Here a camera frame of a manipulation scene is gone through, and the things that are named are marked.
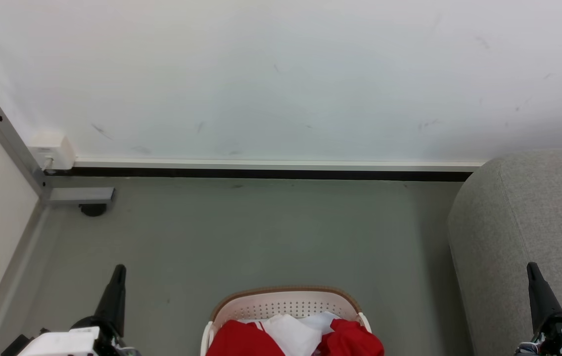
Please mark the grey fabric sofa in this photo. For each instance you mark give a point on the grey fabric sofa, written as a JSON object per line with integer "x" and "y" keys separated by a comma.
{"x": 518, "y": 232}

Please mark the black round frame foot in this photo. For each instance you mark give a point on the black round frame foot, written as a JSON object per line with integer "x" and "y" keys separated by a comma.
{"x": 93, "y": 209}

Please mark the white garment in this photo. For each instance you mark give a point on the white garment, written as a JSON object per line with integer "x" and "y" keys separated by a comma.
{"x": 291, "y": 333}

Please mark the white black baseboard strip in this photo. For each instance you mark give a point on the white black baseboard strip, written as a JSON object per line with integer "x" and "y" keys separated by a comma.
{"x": 261, "y": 168}

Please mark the white wall socket box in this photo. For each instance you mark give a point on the white wall socket box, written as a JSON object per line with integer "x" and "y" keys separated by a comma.
{"x": 53, "y": 148}

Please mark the grey metal frame bar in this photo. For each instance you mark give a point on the grey metal frame bar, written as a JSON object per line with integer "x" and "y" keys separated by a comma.
{"x": 11, "y": 141}

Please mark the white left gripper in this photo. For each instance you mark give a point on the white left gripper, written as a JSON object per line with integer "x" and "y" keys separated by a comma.
{"x": 61, "y": 342}

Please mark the white laundry basket brown rim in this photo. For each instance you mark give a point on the white laundry basket brown rim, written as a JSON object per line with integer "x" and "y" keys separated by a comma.
{"x": 286, "y": 302}

